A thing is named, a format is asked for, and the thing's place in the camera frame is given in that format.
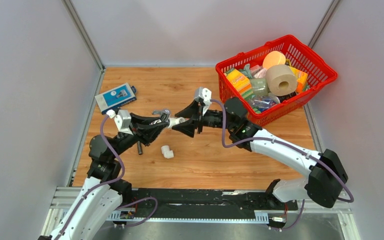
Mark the aluminium frame rail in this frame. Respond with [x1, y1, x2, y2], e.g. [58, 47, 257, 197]
[42, 183, 360, 240]

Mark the white PVC elbow fitting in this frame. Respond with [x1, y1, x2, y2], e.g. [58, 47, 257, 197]
[167, 117, 186, 129]

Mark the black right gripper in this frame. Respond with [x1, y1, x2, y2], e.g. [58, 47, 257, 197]
[172, 98, 236, 137]

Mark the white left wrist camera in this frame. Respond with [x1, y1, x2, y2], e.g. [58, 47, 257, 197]
[106, 109, 133, 135]

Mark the orange round sponge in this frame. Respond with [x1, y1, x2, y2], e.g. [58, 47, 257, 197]
[262, 50, 286, 70]

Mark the orange yellow box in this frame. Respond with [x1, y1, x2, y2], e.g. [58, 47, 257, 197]
[289, 66, 309, 94]

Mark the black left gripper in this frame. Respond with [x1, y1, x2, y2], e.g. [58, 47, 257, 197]
[110, 112, 169, 159]

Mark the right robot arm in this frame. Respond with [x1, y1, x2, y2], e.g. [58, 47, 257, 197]
[172, 97, 349, 210]

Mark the white PVC elbow on table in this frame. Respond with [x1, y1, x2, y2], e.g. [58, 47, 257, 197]
[160, 145, 174, 159]

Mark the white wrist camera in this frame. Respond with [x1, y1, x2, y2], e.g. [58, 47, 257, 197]
[106, 109, 133, 135]
[194, 87, 212, 108]

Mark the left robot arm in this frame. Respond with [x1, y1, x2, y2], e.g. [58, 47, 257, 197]
[39, 109, 171, 240]

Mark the blue Harry's razor box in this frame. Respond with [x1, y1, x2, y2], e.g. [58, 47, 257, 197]
[94, 83, 137, 115]

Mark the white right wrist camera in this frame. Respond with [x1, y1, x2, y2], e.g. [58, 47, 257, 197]
[194, 87, 212, 108]

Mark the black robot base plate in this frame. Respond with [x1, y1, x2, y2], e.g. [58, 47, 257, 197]
[122, 188, 298, 220]

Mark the yellow green sponge pack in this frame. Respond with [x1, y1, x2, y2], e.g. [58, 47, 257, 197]
[224, 68, 253, 99]

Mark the red plastic basket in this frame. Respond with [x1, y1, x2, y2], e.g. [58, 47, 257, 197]
[215, 34, 338, 127]

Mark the brown toilet paper roll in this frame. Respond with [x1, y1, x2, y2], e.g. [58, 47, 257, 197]
[265, 64, 297, 96]

